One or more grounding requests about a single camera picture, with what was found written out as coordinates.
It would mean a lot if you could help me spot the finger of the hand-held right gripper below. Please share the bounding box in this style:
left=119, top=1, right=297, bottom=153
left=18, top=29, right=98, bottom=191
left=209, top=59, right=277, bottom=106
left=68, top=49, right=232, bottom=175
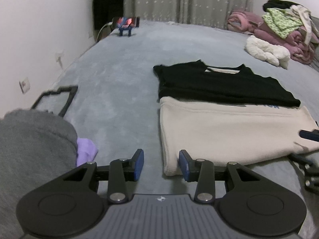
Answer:
left=289, top=154, right=319, bottom=193
left=299, top=129, right=319, bottom=142

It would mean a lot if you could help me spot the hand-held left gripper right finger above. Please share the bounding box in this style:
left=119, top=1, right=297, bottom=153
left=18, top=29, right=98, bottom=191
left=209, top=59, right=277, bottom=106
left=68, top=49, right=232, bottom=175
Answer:
left=178, top=149, right=262, bottom=203

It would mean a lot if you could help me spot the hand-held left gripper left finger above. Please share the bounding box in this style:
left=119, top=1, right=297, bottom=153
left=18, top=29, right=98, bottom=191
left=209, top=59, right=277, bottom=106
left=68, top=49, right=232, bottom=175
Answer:
left=62, top=149, right=145, bottom=203

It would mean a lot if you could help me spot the black and cream sweatshirt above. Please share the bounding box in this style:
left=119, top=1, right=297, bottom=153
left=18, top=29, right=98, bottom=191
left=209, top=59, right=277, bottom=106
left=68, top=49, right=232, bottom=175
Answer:
left=153, top=60, right=319, bottom=177

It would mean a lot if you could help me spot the purple cloth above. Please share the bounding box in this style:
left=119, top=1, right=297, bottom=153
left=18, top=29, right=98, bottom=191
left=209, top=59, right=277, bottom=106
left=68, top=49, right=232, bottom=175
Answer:
left=76, top=137, right=99, bottom=167

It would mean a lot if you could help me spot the grey bed blanket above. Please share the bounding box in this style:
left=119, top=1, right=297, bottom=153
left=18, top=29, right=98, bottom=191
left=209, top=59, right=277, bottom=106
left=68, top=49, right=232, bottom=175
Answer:
left=0, top=20, right=319, bottom=239

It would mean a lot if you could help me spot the white fluffy garment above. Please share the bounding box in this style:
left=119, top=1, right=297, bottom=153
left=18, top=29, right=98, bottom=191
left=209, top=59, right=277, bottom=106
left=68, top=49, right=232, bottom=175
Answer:
left=245, top=35, right=291, bottom=70

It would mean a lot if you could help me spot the grey cloth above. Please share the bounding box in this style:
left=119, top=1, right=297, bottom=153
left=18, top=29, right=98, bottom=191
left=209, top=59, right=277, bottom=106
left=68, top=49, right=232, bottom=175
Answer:
left=0, top=110, right=78, bottom=239

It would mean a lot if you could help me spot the beige garment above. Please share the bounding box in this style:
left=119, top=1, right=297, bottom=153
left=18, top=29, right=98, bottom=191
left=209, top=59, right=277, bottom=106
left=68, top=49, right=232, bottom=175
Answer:
left=290, top=4, right=313, bottom=45

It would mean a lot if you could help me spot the green patterned garment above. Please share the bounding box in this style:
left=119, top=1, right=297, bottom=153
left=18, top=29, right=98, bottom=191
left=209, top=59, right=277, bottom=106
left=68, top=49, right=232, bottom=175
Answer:
left=262, top=8, right=303, bottom=39

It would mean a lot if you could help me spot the pink quilt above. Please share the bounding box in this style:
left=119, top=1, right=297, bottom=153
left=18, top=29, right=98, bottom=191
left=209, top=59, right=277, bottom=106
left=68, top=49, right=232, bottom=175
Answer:
left=228, top=10, right=317, bottom=65

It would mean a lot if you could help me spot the blue phone stand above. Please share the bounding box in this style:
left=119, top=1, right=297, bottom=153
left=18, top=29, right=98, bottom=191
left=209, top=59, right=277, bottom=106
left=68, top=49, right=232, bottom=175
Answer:
left=118, top=26, right=132, bottom=37

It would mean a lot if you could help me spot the black garment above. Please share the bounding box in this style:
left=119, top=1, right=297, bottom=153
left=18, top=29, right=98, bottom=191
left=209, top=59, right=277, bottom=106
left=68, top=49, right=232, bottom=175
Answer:
left=263, top=0, right=303, bottom=12

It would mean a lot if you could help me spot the smartphone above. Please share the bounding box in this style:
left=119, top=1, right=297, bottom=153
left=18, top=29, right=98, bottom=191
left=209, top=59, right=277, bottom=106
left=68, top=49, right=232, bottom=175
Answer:
left=112, top=17, right=140, bottom=29

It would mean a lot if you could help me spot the grey star curtain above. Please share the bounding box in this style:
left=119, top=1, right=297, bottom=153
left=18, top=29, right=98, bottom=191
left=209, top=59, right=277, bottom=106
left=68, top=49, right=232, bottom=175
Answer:
left=123, top=0, right=253, bottom=30

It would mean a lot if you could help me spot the black hanging coat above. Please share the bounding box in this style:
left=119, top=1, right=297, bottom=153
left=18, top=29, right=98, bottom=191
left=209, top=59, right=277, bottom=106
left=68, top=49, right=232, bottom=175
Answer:
left=93, top=0, right=124, bottom=30

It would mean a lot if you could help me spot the black plastic frame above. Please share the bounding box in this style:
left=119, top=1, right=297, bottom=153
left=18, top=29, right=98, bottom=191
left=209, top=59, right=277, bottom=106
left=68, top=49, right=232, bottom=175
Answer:
left=30, top=85, right=78, bottom=117

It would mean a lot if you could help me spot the white wall socket with plug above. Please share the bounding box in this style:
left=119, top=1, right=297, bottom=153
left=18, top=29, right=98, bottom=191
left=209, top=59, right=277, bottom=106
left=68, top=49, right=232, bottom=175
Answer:
left=55, top=51, right=64, bottom=68

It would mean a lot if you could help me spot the white charging cable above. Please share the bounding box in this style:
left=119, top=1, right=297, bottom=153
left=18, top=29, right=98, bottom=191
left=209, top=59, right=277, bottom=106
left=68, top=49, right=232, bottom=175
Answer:
left=97, top=22, right=114, bottom=41

